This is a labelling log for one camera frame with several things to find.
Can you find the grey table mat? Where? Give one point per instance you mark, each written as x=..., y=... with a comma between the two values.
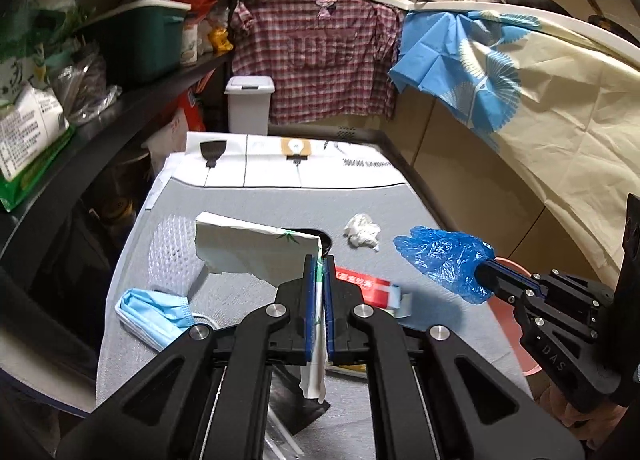
x=350, y=200

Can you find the black plastic packet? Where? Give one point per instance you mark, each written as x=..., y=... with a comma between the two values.
x=295, y=402

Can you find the blue face mask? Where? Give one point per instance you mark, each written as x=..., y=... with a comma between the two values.
x=155, y=312

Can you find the small black case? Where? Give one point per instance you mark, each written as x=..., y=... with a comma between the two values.
x=325, y=240

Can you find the person's right hand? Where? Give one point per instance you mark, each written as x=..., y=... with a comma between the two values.
x=595, y=422

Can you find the pink plastic basin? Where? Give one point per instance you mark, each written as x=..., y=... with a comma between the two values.
x=507, y=335

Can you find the blue and cream patterned cloth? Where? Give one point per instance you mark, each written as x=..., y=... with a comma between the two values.
x=550, y=90

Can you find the clear bag with dark contents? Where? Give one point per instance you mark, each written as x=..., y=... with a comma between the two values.
x=85, y=85

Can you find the green and white package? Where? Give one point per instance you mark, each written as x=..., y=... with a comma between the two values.
x=30, y=140

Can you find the red toothpaste box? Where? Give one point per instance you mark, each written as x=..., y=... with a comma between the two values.
x=370, y=287

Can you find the clear plastic straw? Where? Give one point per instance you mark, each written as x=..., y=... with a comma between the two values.
x=285, y=442

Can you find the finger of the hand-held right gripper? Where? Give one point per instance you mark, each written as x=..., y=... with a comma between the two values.
x=500, y=286
x=515, y=271

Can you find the white and green bag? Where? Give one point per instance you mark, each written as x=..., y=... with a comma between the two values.
x=45, y=10

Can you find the white bag with gold logo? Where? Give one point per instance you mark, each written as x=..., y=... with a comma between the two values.
x=260, y=160

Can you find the red plaid shirt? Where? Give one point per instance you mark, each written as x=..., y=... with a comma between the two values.
x=320, y=55

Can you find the clear bubble wrap piece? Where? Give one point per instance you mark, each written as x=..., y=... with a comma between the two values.
x=177, y=250

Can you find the yellow snack packet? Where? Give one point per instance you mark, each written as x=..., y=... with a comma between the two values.
x=220, y=40

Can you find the white lidded bin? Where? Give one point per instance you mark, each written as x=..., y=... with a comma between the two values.
x=248, y=105

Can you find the white packet with green print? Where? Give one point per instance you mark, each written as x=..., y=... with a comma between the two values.
x=240, y=250

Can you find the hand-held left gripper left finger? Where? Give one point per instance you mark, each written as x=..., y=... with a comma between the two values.
x=311, y=290

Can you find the white jar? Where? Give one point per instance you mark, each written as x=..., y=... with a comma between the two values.
x=189, y=45

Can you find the black shelf rack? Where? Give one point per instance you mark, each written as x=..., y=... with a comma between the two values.
x=150, y=90

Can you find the white tissue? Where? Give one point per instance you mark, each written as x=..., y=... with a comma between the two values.
x=362, y=231

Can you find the gold tissue pack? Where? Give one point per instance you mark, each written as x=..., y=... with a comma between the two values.
x=345, y=368

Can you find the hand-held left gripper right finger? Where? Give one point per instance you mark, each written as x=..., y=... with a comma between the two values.
x=330, y=290

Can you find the blue plastic glove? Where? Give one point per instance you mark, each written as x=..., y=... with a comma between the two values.
x=440, y=255

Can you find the red orange bag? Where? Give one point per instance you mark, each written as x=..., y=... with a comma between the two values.
x=197, y=0

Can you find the large red bag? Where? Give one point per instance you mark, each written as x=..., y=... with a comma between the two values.
x=187, y=115

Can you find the green storage box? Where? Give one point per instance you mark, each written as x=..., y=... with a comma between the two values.
x=130, y=42

